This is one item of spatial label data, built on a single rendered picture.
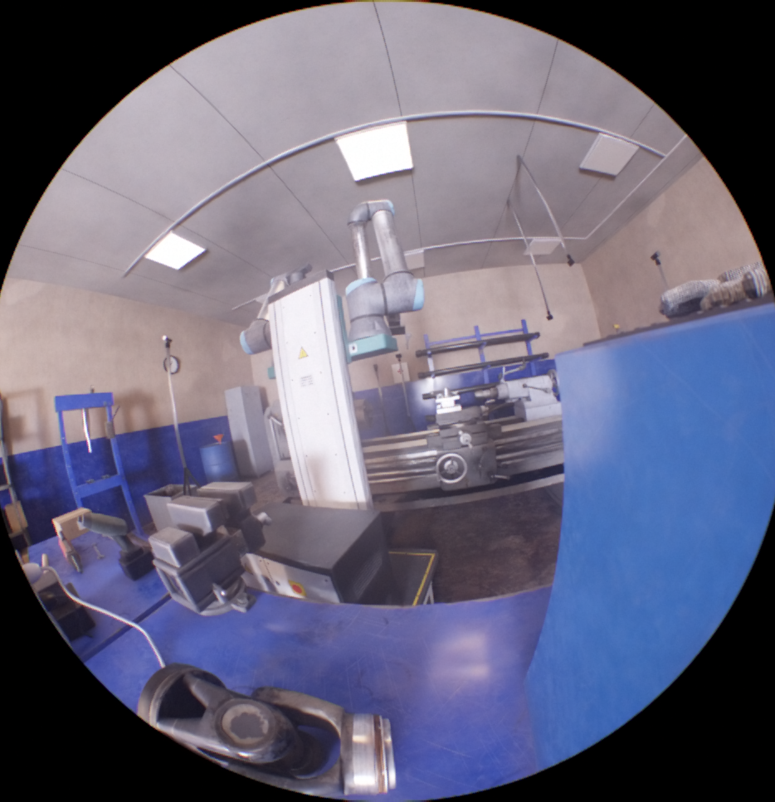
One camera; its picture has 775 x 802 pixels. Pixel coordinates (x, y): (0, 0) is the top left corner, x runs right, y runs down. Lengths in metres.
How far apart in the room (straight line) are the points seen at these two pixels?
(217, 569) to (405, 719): 0.44
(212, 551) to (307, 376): 0.76
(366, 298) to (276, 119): 1.81
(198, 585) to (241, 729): 0.36
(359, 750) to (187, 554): 0.44
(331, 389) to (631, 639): 1.01
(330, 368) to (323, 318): 0.20
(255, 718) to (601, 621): 0.27
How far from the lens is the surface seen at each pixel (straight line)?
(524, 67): 2.62
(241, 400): 5.35
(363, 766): 0.29
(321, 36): 2.19
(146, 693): 0.36
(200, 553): 0.59
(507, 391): 2.11
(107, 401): 3.77
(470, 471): 1.80
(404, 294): 1.13
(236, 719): 0.30
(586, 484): 0.16
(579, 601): 0.20
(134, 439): 4.43
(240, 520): 0.69
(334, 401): 1.01
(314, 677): 0.47
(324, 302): 1.07
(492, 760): 0.39
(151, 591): 0.83
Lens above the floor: 1.24
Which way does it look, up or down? 2 degrees down
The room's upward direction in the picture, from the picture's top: 10 degrees counter-clockwise
